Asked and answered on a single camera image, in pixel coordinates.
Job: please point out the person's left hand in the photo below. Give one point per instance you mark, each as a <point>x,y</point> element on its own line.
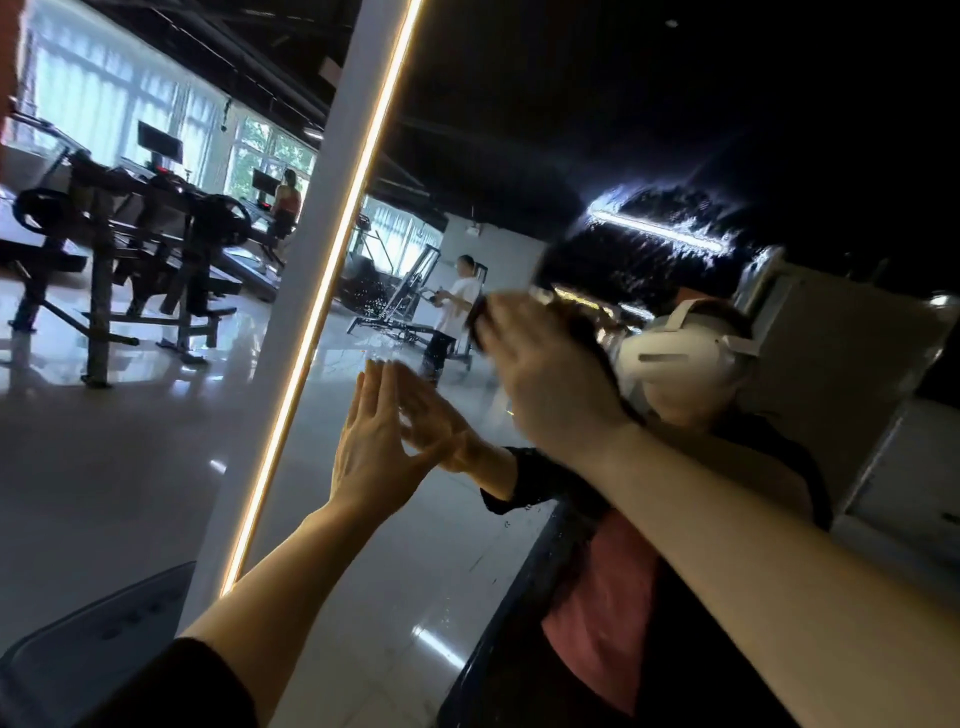
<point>375,458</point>

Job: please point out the person's right hand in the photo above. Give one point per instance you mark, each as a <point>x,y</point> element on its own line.
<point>555,383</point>

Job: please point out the dark brown cleaning cloth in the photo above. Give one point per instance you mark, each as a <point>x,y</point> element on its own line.
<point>477,323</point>

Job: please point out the large wall mirror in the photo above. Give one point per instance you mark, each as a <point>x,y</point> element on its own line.
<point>450,150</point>

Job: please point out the person's left forearm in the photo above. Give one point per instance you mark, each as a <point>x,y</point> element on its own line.
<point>285,600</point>

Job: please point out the person's right forearm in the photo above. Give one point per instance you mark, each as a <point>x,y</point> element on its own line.
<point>795,570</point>

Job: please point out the black gym weight machine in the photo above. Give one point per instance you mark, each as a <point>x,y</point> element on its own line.
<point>128,248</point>

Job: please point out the dark grey plastic bin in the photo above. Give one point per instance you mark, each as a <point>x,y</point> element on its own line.
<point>90,653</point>

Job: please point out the large bright gym window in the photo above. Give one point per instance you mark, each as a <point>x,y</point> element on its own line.
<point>105,90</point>

